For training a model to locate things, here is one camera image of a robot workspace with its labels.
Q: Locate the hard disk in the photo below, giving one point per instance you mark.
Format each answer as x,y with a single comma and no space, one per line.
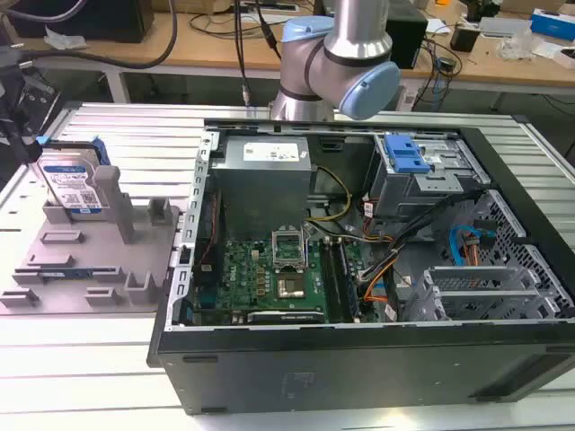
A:
67,184

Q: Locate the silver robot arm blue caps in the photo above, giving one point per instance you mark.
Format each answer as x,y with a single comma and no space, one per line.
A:
341,49

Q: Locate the grey metal disk bay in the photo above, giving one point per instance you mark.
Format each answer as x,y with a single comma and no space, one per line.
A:
476,292

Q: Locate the large black case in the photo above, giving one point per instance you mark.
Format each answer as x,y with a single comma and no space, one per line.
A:
90,20

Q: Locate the grey parts rack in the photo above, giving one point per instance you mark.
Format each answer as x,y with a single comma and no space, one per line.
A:
94,251

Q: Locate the green RAM stick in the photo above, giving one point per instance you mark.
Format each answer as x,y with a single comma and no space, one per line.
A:
67,272

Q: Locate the grey power supply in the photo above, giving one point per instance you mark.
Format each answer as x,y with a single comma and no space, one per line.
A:
260,188

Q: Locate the green motherboard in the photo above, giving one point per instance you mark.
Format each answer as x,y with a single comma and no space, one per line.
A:
245,274

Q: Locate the CPU socket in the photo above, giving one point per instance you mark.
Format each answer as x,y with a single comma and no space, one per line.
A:
291,288

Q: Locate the black graphics card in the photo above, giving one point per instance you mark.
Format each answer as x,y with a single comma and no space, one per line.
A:
283,317

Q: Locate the blue drive latch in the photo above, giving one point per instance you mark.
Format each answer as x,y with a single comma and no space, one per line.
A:
406,155

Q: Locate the black PC case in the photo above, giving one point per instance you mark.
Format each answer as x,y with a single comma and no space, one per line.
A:
314,368

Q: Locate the grey drive cage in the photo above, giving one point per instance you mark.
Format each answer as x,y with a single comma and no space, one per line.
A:
404,193

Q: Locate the small black box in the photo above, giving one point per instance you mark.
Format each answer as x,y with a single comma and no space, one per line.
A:
406,36

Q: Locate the silver flat device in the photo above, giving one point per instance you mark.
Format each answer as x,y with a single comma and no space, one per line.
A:
503,28

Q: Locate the clear plastic bag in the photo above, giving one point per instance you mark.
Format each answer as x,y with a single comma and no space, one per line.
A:
516,47

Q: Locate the blue cardboard box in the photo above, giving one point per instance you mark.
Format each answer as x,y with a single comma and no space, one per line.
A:
553,24

